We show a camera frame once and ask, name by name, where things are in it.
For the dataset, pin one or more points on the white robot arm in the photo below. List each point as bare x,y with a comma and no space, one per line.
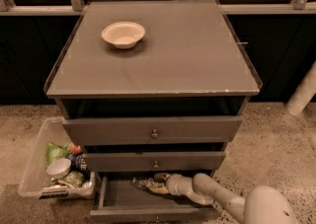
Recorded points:
269,174

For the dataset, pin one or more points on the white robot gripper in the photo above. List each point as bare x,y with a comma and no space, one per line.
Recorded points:
173,184

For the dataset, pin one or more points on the grey drawer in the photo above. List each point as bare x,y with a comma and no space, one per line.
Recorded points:
152,130
120,201
154,161

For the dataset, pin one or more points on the white bowl in bin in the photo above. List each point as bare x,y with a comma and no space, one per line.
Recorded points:
59,168

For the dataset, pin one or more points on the top grey drawer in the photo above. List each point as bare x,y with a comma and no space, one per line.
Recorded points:
152,130

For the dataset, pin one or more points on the orange item in bin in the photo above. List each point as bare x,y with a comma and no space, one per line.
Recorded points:
75,149

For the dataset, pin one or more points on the green packet in bin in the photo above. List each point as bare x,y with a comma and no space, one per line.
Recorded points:
73,180

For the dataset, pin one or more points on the clear plastic storage bin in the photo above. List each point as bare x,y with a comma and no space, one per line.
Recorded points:
35,181

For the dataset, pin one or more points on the bottom grey drawer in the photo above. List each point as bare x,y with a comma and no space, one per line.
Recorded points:
120,201

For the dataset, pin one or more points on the clear plastic water bottle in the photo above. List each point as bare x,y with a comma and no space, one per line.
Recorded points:
145,183

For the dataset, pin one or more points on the dark blue snack bag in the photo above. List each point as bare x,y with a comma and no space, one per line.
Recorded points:
77,161

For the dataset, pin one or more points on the middle grey drawer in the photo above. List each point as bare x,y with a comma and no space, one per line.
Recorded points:
154,161

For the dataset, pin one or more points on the white paper bowl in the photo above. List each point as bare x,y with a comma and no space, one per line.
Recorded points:
123,35

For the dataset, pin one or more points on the green snack bag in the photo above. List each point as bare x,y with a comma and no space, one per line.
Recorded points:
54,152

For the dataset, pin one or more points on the grey drawer cabinet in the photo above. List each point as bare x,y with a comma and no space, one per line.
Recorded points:
189,63

